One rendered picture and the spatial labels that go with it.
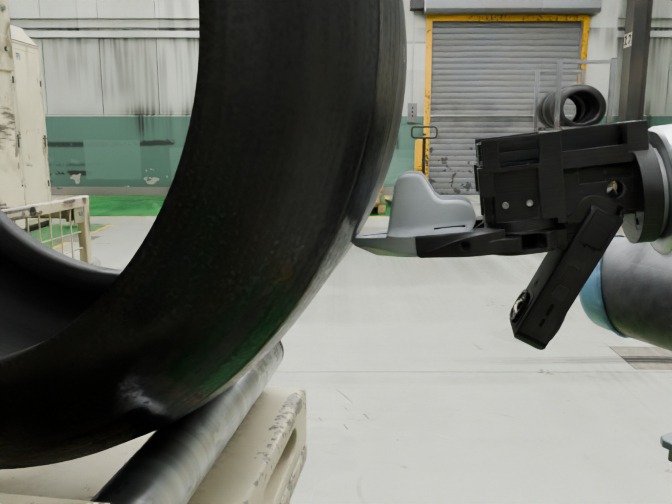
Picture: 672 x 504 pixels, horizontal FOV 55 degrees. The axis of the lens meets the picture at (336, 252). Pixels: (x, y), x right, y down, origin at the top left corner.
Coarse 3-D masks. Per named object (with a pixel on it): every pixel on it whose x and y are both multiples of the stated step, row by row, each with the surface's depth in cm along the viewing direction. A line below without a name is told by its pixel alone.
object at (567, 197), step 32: (576, 128) 45; (608, 128) 45; (640, 128) 43; (480, 160) 44; (512, 160) 44; (544, 160) 43; (576, 160) 44; (608, 160) 44; (640, 160) 43; (480, 192) 44; (512, 192) 44; (544, 192) 43; (576, 192) 45; (608, 192) 45; (640, 192) 43; (480, 224) 49; (512, 224) 44; (544, 224) 44; (576, 224) 45; (640, 224) 44
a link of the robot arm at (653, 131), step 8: (656, 128) 44; (664, 128) 43; (648, 136) 45; (656, 136) 44; (664, 136) 43; (656, 144) 44; (664, 144) 42; (656, 152) 44; (664, 152) 42; (664, 160) 43; (664, 168) 43; (664, 176) 42; (664, 184) 42; (664, 192) 42; (664, 216) 43; (664, 224) 43; (664, 232) 44; (656, 240) 46; (664, 240) 44; (656, 248) 46; (664, 248) 44
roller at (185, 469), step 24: (264, 360) 57; (240, 384) 51; (264, 384) 56; (216, 408) 46; (240, 408) 49; (168, 432) 41; (192, 432) 42; (216, 432) 44; (144, 456) 38; (168, 456) 39; (192, 456) 40; (216, 456) 44; (120, 480) 36; (144, 480) 36; (168, 480) 37; (192, 480) 40
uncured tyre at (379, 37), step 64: (256, 0) 30; (320, 0) 31; (384, 0) 34; (256, 64) 31; (320, 64) 31; (384, 64) 35; (192, 128) 31; (256, 128) 31; (320, 128) 32; (384, 128) 37; (192, 192) 32; (256, 192) 32; (320, 192) 34; (0, 256) 64; (64, 256) 66; (192, 256) 33; (256, 256) 33; (320, 256) 36; (0, 320) 62; (64, 320) 63; (128, 320) 34; (192, 320) 34; (256, 320) 36; (0, 384) 36; (64, 384) 35; (128, 384) 35; (192, 384) 37; (0, 448) 38; (64, 448) 39
